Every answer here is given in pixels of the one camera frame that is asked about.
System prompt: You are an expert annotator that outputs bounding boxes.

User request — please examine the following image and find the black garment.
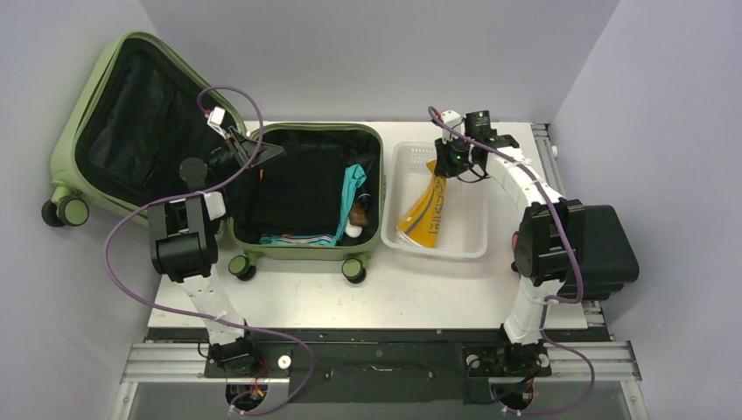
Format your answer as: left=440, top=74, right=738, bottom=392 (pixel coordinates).
left=233, top=147, right=347, bottom=242

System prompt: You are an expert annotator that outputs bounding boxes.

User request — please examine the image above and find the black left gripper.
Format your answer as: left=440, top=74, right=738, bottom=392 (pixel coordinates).
left=206, top=128, right=286, bottom=185

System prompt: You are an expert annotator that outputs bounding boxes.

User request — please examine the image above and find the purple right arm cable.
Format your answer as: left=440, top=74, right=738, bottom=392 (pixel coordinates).
left=427, top=106, right=597, bottom=417

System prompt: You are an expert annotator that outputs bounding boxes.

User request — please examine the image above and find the black and pink storage organizer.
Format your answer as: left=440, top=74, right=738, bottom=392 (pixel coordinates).
left=511, top=199, right=640, bottom=301

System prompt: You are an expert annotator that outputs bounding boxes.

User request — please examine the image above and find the white brown cosmetic palette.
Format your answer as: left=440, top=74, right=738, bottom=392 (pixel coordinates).
left=344, top=200, right=368, bottom=239

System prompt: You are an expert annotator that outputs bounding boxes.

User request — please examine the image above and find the white perforated plastic basket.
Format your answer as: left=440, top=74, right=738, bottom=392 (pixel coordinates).
left=381, top=142, right=488, bottom=260

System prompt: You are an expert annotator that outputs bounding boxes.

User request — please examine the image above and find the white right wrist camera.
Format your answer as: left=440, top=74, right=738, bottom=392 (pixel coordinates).
left=439, top=109, right=464, bottom=143

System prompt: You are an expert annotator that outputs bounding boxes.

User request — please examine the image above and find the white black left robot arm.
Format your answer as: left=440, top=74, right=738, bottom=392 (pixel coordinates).
left=148, top=156, right=262, bottom=376

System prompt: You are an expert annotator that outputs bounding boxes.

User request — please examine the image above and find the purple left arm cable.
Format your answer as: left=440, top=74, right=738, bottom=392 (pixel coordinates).
left=102, top=85, right=317, bottom=417

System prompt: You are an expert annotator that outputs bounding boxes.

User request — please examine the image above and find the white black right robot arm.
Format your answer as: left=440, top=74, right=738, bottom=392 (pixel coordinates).
left=428, top=107, right=586, bottom=374

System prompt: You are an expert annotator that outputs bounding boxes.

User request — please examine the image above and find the green hard-shell suitcase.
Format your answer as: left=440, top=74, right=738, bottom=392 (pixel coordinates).
left=41, top=31, right=384, bottom=284

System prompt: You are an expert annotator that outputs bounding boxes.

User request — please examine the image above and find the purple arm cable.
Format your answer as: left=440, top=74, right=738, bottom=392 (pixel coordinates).
left=427, top=106, right=597, bottom=417
left=102, top=85, right=317, bottom=417

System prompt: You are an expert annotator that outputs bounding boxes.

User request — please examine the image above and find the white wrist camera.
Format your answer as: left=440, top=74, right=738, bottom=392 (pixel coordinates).
left=206, top=106, right=230, bottom=139
left=439, top=109, right=464, bottom=143

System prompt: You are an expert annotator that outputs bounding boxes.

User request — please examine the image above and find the teal garment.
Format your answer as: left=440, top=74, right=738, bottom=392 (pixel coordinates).
left=259, top=164, right=367, bottom=247

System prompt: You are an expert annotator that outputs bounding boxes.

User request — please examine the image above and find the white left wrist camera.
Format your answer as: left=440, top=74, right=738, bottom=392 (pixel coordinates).
left=206, top=106, right=230, bottom=139

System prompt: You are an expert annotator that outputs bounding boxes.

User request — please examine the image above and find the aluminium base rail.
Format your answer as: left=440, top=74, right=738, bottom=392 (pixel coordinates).
left=121, top=341, right=641, bottom=384

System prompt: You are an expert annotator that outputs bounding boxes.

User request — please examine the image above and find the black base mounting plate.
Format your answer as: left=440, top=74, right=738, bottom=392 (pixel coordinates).
left=144, top=327, right=608, bottom=410

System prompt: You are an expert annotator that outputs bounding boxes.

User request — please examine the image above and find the yellow hello towel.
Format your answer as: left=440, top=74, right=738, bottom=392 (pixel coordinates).
left=396, top=160, right=447, bottom=249

